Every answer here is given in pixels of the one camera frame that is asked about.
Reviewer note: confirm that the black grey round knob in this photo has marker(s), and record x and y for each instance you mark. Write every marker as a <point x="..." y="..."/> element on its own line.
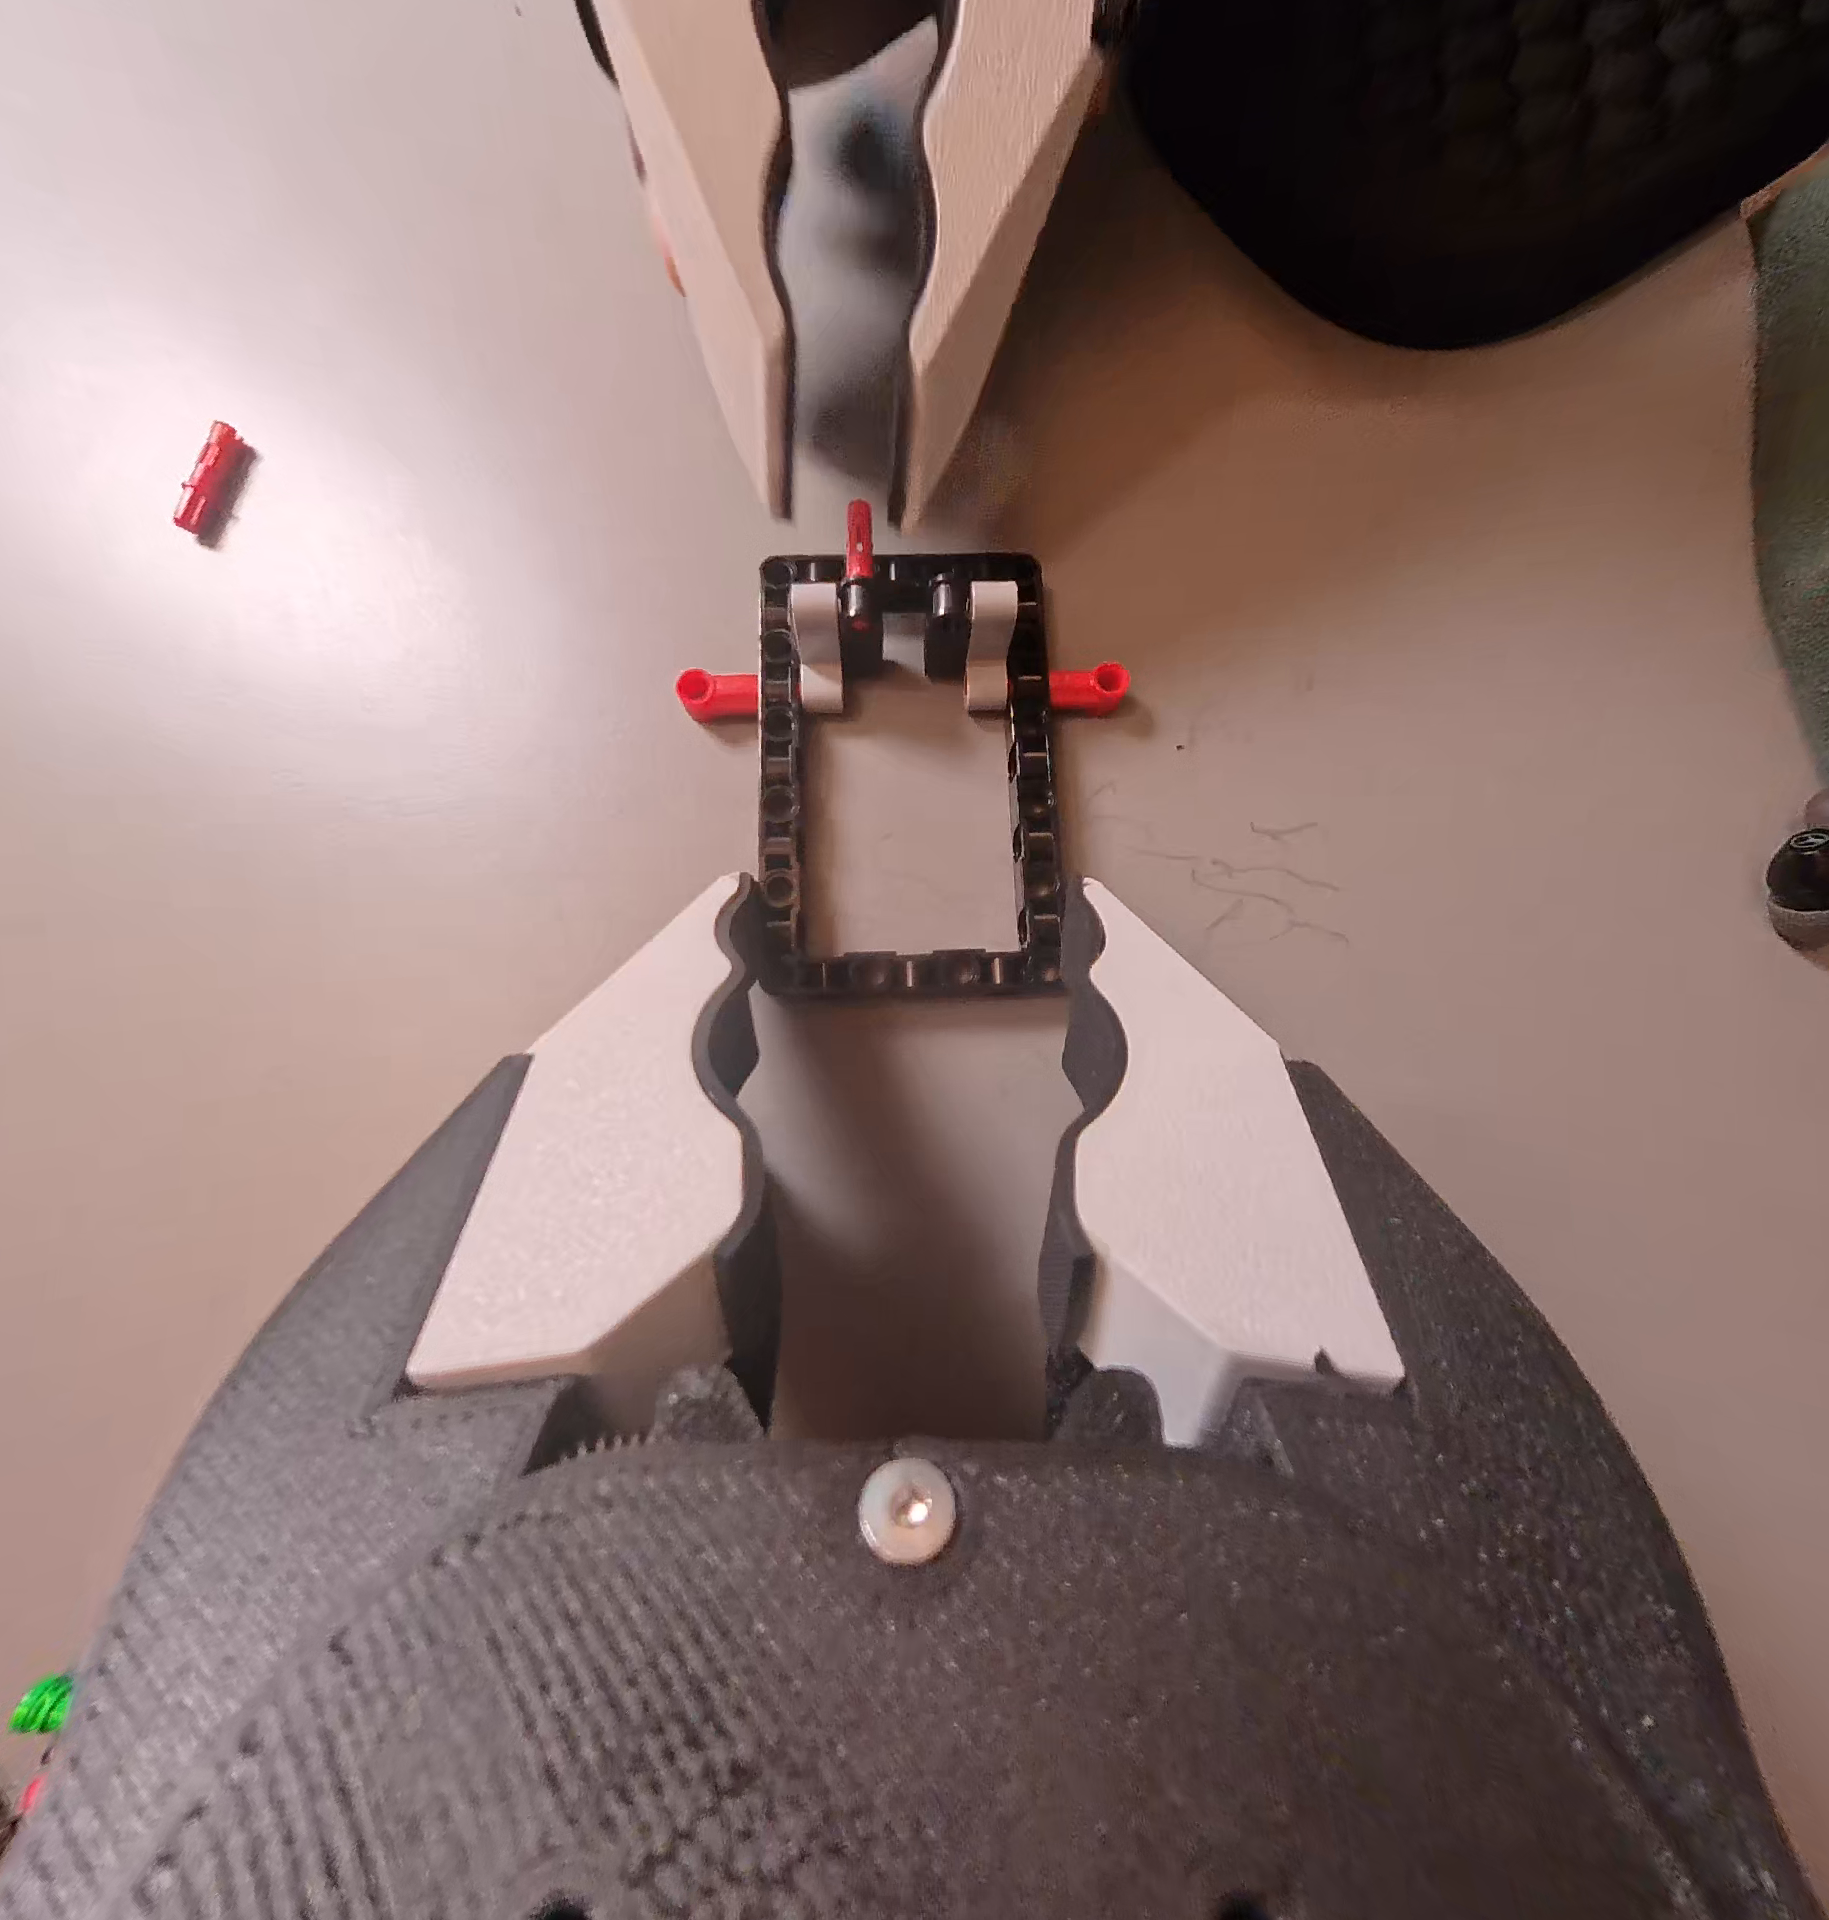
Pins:
<point x="1823" y="870"/>

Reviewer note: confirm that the person's green shirt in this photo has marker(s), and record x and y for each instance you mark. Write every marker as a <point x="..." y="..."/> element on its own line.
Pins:
<point x="1823" y="450"/>

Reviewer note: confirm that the pile of small lego pieces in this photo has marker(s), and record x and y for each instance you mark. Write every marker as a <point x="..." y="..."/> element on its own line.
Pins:
<point x="41" y="1707"/>

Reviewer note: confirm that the black textured pad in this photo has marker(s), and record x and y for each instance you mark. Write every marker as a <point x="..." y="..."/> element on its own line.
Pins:
<point x="1454" y="149"/>

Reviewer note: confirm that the person's right hand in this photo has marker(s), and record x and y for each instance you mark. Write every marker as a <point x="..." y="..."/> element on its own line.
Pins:
<point x="657" y="226"/>

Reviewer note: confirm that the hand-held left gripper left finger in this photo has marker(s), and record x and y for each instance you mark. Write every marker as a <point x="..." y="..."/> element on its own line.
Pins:
<point x="584" y="1171"/>

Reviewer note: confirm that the red lego pin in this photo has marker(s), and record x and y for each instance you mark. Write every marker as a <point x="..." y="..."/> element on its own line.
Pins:
<point x="213" y="482"/>
<point x="861" y="539"/>

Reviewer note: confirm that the black lego frame assembly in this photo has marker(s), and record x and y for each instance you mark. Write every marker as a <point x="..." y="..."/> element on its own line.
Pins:
<point x="779" y="781"/>

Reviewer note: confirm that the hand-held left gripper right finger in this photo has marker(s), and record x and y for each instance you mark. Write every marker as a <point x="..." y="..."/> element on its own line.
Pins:
<point x="1227" y="1201"/>

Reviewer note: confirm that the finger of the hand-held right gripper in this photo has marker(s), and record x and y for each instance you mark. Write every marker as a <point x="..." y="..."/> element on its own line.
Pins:
<point x="711" y="181"/>
<point x="1011" y="165"/>

